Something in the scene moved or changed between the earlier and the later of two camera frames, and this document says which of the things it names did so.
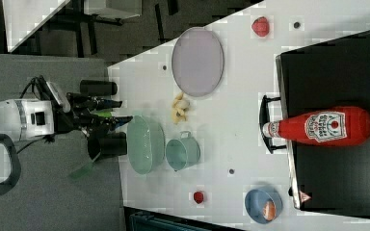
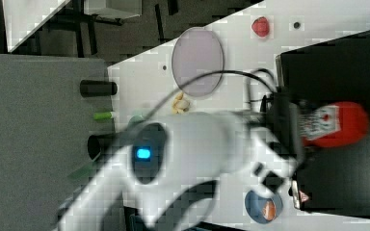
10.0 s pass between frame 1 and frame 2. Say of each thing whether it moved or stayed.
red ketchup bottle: stayed
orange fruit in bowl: stayed
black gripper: moved
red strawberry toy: stayed
